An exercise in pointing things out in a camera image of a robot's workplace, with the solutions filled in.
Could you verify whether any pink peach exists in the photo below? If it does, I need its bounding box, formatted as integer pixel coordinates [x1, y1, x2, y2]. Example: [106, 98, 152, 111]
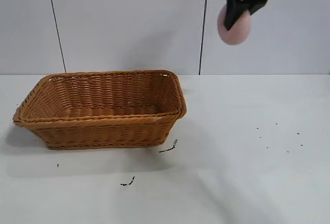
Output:
[217, 3, 252, 46]

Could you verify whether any brown woven wicker basket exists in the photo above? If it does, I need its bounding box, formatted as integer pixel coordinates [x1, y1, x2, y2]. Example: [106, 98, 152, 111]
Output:
[12, 70, 188, 150]

